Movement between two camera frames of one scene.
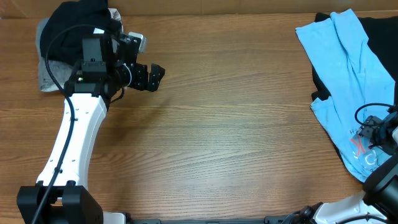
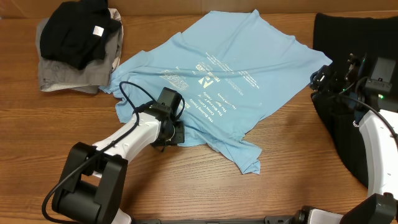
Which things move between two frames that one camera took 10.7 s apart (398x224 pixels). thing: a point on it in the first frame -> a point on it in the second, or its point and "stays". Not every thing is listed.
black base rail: [276, 219] stays
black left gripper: [140, 81] -> [180, 135]
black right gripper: [392, 147] -> [333, 76]
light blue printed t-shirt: [360, 87] -> [224, 74]
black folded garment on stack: [66, 25] stays
